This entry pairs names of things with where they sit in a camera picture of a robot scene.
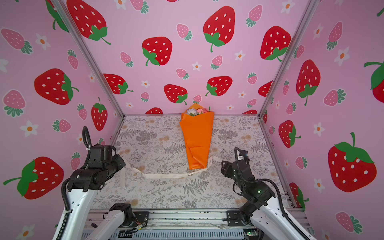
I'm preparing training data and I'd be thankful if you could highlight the orange wrapping paper sheet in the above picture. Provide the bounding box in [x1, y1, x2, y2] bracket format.
[180, 104, 214, 170]

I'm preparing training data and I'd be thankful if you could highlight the pink fake rose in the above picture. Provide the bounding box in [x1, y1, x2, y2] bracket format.
[197, 108, 209, 115]

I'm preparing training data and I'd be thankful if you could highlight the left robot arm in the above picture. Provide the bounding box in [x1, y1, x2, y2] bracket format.
[53, 144, 126, 240]

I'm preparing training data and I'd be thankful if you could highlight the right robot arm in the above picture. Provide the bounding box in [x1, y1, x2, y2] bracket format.
[221, 147, 315, 240]

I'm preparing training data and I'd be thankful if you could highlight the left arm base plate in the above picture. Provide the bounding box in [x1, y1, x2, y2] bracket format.
[119, 211, 150, 229]

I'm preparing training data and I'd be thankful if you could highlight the aluminium front rail frame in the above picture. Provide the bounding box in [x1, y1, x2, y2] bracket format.
[59, 208, 316, 240]

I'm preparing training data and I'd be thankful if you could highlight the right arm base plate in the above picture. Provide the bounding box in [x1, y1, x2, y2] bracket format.
[222, 210, 270, 229]

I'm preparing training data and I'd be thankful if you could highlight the cream ribbon string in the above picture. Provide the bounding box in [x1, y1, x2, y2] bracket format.
[119, 155, 224, 189]

